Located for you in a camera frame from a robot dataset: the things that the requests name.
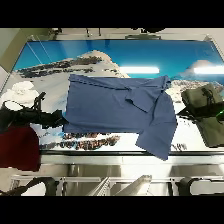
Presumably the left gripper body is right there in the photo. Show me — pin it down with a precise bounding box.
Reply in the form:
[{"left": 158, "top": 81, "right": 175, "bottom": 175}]
[{"left": 40, "top": 109, "right": 65, "bottom": 130}]

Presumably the blue T-shirt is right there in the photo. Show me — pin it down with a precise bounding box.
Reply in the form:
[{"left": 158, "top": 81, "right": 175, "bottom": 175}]
[{"left": 62, "top": 73, "right": 179, "bottom": 162}]

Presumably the white garment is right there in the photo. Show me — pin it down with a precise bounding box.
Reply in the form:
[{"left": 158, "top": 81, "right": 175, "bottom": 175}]
[{"left": 0, "top": 80, "right": 41, "bottom": 112}]

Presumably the dark red garment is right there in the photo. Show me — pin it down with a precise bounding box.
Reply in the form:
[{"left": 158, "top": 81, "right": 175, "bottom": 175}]
[{"left": 0, "top": 125, "right": 42, "bottom": 173}]

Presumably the olive green garment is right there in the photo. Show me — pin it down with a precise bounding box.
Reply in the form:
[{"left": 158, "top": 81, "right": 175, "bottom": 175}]
[{"left": 180, "top": 83, "right": 224, "bottom": 149}]

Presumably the silver frame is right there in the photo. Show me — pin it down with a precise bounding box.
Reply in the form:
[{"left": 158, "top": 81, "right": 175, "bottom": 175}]
[{"left": 9, "top": 149, "right": 224, "bottom": 197}]

